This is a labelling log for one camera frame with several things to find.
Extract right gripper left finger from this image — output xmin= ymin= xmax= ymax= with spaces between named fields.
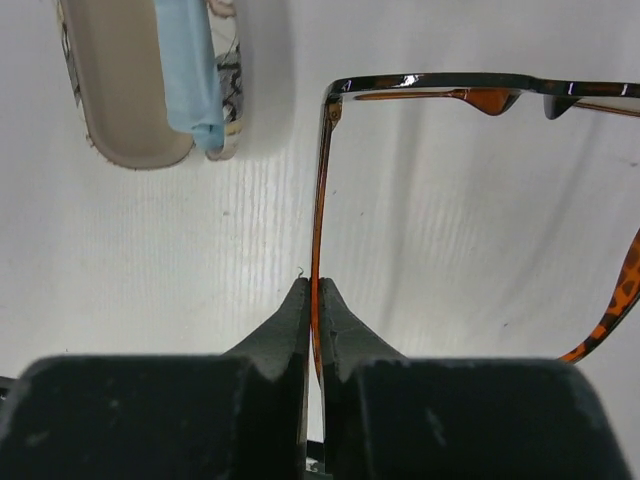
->
xmin=1 ymin=278 xmax=310 ymax=479

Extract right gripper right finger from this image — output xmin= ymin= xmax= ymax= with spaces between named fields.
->
xmin=317 ymin=278 xmax=631 ymax=479

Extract brown sunglasses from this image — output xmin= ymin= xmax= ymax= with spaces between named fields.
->
xmin=310 ymin=72 xmax=639 ymax=370

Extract marble pattern glasses case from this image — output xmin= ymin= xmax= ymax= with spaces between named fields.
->
xmin=55 ymin=0 xmax=244 ymax=170

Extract light blue cleaning cloth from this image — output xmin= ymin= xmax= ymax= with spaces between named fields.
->
xmin=153 ymin=0 xmax=225 ymax=151

